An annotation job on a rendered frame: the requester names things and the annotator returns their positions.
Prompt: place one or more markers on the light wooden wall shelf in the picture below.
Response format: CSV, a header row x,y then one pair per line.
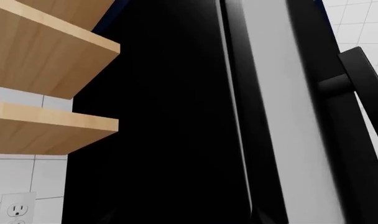
x,y
46,56
71,11
49,133

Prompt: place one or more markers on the black refrigerator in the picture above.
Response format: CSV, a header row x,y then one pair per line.
x,y
182,121

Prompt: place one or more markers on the white wall power outlet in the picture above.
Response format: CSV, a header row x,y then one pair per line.
x,y
17,208

